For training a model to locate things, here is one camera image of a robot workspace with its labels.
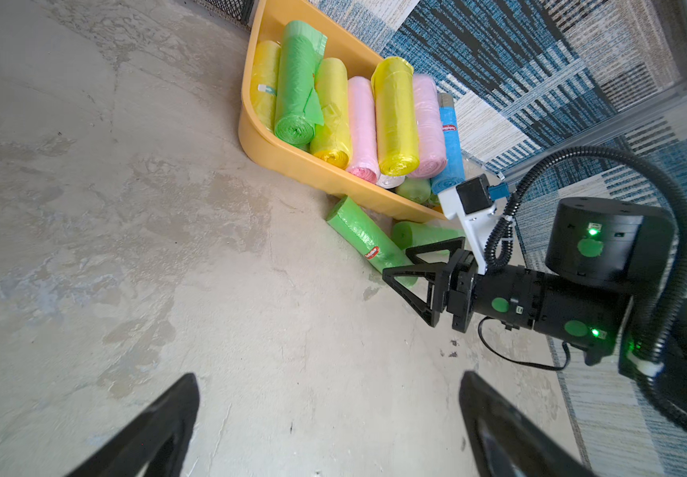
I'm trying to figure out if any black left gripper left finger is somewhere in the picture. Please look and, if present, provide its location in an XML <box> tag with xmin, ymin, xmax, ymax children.
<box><xmin>69</xmin><ymin>373</ymin><xmax>200</xmax><ymax>476</ymax></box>

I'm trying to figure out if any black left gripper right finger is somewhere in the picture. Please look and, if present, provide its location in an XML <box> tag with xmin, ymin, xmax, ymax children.
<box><xmin>459</xmin><ymin>371</ymin><xmax>593</xmax><ymax>477</ymax></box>

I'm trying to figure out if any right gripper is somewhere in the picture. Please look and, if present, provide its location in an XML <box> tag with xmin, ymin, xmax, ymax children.
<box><xmin>382</xmin><ymin>237</ymin><xmax>546</xmax><ymax>333</ymax></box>

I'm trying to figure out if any green roll with red label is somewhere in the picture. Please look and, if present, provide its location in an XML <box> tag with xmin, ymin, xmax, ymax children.
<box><xmin>390</xmin><ymin>221</ymin><xmax>465</xmax><ymax>266</ymax></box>

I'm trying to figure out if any short green roll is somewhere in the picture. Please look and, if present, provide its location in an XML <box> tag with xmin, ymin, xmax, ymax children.
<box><xmin>326</xmin><ymin>196</ymin><xmax>413</xmax><ymax>274</ymax></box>

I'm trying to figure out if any light green roll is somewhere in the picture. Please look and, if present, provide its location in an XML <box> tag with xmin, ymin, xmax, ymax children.
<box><xmin>395</xmin><ymin>178</ymin><xmax>432</xmax><ymax>205</ymax></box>

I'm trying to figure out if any blue trash bag roll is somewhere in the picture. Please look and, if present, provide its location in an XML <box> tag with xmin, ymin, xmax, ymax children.
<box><xmin>431</xmin><ymin>93</ymin><xmax>466</xmax><ymax>195</ymax></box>

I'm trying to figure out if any white roll with blue band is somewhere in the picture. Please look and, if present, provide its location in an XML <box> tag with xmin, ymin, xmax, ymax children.
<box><xmin>375</xmin><ymin>174</ymin><xmax>405</xmax><ymax>190</ymax></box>

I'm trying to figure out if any pink roll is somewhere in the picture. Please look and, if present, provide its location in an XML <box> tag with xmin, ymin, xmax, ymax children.
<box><xmin>408</xmin><ymin>74</ymin><xmax>447</xmax><ymax>179</ymax></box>
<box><xmin>347</xmin><ymin>77</ymin><xmax>380</xmax><ymax>184</ymax></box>

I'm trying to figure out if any yellow trash bag roll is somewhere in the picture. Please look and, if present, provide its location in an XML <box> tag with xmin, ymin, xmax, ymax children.
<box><xmin>249</xmin><ymin>41</ymin><xmax>281</xmax><ymax>131</ymax></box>

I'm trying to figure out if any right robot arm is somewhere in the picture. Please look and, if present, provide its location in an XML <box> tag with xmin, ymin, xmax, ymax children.
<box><xmin>382</xmin><ymin>146</ymin><xmax>687</xmax><ymax>431</ymax></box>

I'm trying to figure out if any yellow plastic storage box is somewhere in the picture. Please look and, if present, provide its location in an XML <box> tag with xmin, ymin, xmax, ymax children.
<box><xmin>238</xmin><ymin>1</ymin><xmax>445</xmax><ymax>223</ymax></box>

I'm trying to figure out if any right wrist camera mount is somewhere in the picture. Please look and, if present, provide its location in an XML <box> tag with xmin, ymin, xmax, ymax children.
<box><xmin>438</xmin><ymin>175</ymin><xmax>510</xmax><ymax>274</ymax></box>

